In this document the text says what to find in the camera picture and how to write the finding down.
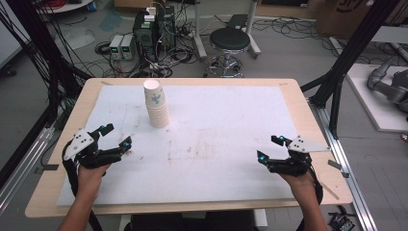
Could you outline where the person's left hand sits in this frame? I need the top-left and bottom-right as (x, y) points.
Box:
(77, 161), (112, 195)

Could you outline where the white floor platform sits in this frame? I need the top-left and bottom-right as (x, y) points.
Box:
(345, 63), (408, 134)

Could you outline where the person's dark clothing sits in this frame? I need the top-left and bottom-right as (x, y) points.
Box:
(129, 210), (258, 231)

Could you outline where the person's right hand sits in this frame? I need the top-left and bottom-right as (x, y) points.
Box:
(278, 170), (318, 202)

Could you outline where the cardboard box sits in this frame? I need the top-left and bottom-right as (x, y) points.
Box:
(315, 0), (408, 40)

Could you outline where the tangle of floor cables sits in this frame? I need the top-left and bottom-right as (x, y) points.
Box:
(93, 6), (213, 79)

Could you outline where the grey bench power supply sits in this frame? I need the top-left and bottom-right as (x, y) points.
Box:
(109, 34), (125, 62)
(120, 34), (137, 62)

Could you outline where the aluminium floor rail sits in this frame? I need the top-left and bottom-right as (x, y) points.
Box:
(308, 98), (379, 231)
(0, 125), (56, 215)

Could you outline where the white stand leg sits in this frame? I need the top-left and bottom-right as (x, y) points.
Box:
(243, 0), (262, 60)
(191, 0), (209, 63)

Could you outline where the grey tape strip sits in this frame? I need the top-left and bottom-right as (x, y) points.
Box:
(34, 164), (60, 174)
(327, 159), (350, 179)

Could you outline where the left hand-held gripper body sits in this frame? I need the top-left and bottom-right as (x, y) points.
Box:
(63, 128), (113, 170)

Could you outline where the small black floor device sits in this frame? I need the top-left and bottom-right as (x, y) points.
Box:
(327, 205), (356, 231)

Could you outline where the stack of white paper cups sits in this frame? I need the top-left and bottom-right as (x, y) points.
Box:
(142, 78), (171, 129)

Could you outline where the black computer tower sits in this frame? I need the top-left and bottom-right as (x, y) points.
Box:
(132, 5), (177, 64)

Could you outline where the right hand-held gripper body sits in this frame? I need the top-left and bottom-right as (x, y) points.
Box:
(267, 135), (332, 178)

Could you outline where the wooden table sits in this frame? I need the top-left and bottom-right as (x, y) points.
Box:
(24, 77), (354, 219)

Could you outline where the black metal frame stand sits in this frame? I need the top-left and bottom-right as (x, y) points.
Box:
(0, 0), (94, 129)
(300, 0), (402, 140)

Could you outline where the white table mat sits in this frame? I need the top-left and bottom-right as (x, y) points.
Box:
(57, 84), (301, 207)

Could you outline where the thin wooden stick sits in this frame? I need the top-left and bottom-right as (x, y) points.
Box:
(319, 182), (341, 201)

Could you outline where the black round stool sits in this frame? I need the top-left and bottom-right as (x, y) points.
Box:
(202, 27), (252, 79)

